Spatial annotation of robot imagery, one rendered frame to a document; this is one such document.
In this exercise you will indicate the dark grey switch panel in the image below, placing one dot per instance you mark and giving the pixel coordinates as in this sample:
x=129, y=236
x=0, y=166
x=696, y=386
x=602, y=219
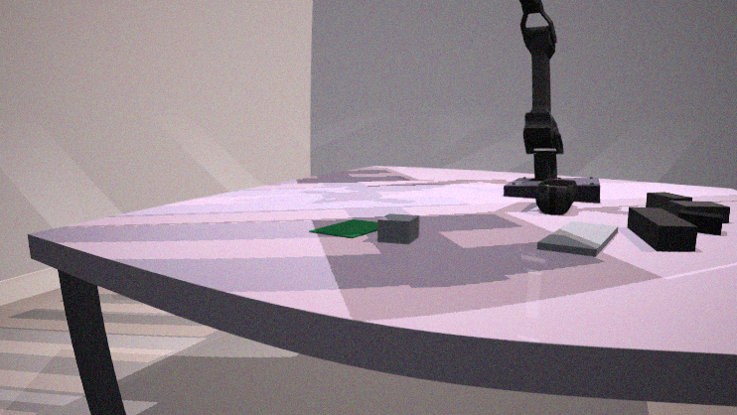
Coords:
x=555, y=196

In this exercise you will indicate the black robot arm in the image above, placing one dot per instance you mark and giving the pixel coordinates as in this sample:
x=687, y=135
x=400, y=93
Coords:
x=540, y=129

